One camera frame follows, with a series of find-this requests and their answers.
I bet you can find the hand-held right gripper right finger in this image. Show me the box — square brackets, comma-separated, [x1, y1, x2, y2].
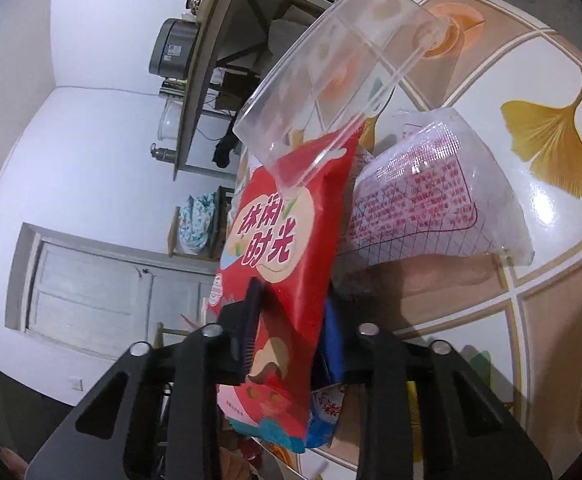
[321, 297, 554, 480]

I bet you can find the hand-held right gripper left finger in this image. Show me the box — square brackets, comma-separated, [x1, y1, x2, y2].
[26, 277, 264, 480]

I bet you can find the blue wrapper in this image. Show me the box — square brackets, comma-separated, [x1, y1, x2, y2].
[305, 347, 344, 450]

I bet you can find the grey metal frame table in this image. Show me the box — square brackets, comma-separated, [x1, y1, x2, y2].
[172, 0, 342, 181]

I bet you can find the red snack bag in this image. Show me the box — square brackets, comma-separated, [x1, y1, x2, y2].
[210, 127, 364, 453]

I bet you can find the black cloth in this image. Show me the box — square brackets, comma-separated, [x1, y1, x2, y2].
[212, 132, 239, 168]

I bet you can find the clear plastic container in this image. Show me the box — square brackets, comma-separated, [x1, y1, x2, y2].
[232, 0, 449, 193]

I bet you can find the grey rice cooker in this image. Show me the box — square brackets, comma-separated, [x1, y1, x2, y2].
[149, 18, 200, 82]

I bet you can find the white panelled door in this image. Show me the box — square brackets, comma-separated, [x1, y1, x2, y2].
[6, 224, 222, 361]

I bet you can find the white red-printed plastic bag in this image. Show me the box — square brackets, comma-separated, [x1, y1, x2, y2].
[338, 106, 534, 273]

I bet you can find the table with patterned cloth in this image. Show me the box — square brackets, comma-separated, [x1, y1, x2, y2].
[221, 0, 582, 480]

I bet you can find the wooden chair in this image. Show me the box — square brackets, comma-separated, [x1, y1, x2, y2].
[168, 186, 235, 261]

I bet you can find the floral cloth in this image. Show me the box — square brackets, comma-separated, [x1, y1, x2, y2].
[178, 192, 219, 256]

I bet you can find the glass bowl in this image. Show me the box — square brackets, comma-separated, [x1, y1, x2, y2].
[157, 97, 182, 141]

